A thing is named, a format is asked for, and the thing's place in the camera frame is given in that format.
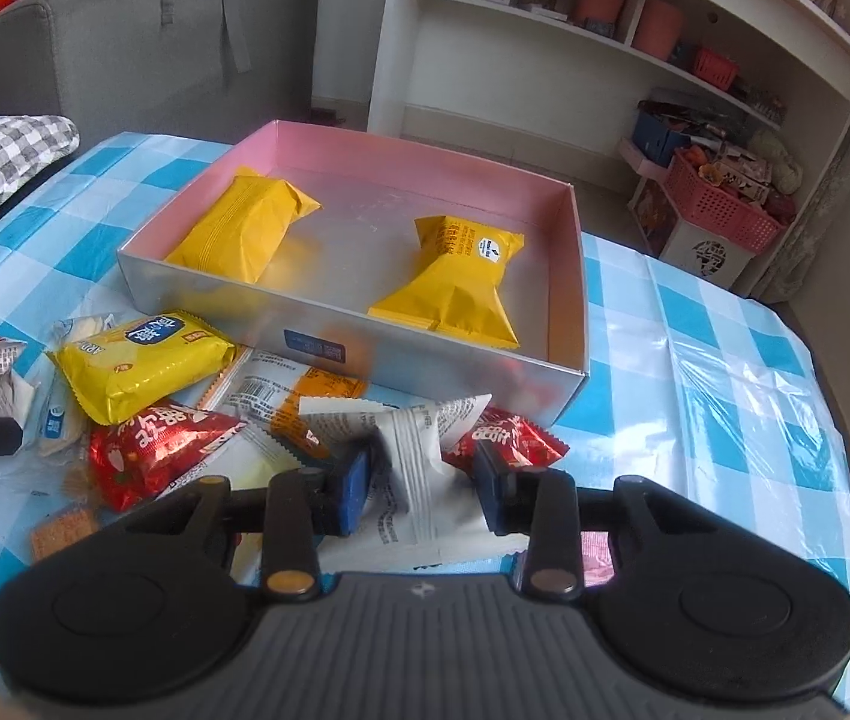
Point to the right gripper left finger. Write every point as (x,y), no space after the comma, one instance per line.
(293,513)

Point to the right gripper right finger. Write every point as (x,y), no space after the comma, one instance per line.
(548,506)

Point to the red candy pack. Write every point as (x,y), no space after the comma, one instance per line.
(519,441)
(139,458)

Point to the orange white snack packet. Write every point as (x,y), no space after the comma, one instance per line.
(265,389)

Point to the yellow biscuit pack blue label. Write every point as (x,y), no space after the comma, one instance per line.
(116,373)

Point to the cream wafer pack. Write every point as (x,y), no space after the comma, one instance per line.
(62,420)

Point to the brown cracker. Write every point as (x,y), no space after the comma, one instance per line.
(64,529)

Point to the blue white checkered tablecloth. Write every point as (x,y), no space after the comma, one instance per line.
(691,386)

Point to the orange-yellow snack pack right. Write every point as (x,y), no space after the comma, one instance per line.
(454,291)

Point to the orange-yellow snack pack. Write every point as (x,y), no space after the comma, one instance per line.
(454,291)
(238,236)

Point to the silver pink cardboard box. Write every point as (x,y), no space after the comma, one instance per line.
(312,303)

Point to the orange-yellow snack pack left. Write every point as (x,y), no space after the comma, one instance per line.
(238,236)

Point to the white storage box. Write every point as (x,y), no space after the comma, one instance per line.
(671,239)

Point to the pink plastic basket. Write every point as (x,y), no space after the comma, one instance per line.
(705,205)

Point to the blue storage bin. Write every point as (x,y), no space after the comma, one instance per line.
(661,129)

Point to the grey sofa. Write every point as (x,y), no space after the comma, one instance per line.
(110,67)

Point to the white bookshelf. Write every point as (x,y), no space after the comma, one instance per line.
(517,79)

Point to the small red basket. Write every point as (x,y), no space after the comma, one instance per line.
(714,69)

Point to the orange pen holder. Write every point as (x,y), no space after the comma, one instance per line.
(597,12)

